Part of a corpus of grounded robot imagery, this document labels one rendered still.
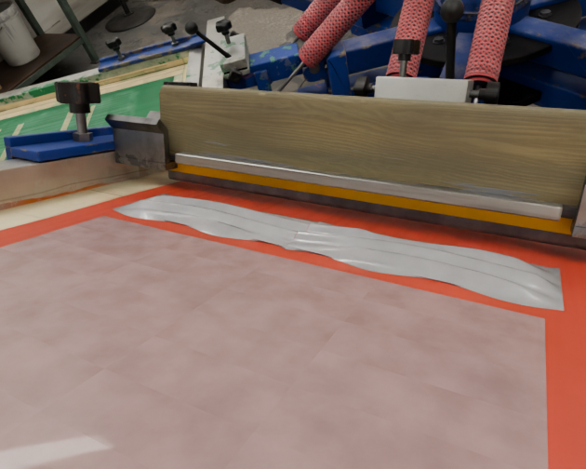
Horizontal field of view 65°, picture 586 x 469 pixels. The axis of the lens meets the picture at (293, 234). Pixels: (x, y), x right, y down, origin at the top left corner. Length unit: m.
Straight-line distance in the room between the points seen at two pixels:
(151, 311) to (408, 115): 0.24
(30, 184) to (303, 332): 0.32
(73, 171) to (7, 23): 3.68
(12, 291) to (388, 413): 0.22
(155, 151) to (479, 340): 0.36
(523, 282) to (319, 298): 0.13
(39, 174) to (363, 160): 0.30
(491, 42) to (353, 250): 0.53
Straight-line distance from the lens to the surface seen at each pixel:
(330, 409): 0.19
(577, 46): 1.05
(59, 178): 0.50
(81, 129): 0.54
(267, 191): 0.45
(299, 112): 0.42
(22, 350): 0.25
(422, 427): 0.19
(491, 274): 0.32
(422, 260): 0.32
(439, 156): 0.38
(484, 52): 0.79
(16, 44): 4.21
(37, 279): 0.31
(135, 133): 0.51
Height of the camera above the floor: 1.52
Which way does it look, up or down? 47 degrees down
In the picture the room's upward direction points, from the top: 18 degrees counter-clockwise
